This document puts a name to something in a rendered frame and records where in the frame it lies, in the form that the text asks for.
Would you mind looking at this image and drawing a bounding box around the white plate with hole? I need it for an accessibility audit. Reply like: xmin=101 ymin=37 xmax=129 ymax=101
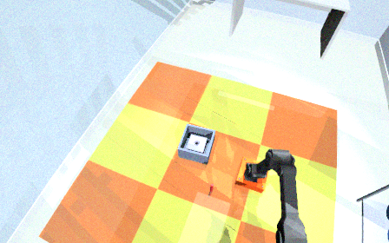
xmin=187 ymin=135 xmax=208 ymax=154

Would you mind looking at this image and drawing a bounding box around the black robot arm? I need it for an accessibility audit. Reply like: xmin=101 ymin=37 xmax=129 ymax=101
xmin=244 ymin=148 xmax=308 ymax=243

